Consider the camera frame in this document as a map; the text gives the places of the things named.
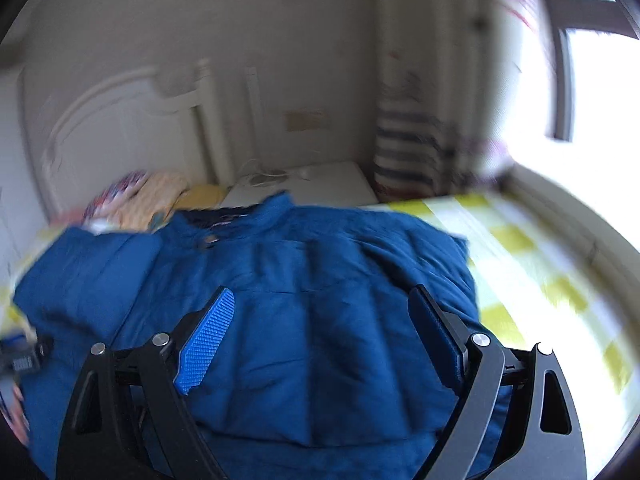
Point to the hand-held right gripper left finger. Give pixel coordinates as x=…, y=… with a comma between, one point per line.
x=206, y=345

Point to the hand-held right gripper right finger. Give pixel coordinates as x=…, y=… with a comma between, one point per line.
x=442, y=347

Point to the blue padded jacket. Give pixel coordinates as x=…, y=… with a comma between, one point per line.
x=310, y=285

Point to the yellow white checked bedsheet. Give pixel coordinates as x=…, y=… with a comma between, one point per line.
x=525, y=280

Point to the yellow patterned pillow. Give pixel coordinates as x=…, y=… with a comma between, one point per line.
x=150, y=200

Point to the white window ledge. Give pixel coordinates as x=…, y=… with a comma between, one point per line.
x=565, y=215

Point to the white nightstand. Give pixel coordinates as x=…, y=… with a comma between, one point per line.
x=325, y=185

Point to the striped curtain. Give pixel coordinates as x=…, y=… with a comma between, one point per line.
x=400, y=145

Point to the white bed headboard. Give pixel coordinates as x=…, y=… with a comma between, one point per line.
x=125, y=125

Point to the window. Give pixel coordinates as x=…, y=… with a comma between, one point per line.
x=600, y=110

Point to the beige wall socket plate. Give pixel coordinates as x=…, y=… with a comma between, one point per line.
x=305, y=121

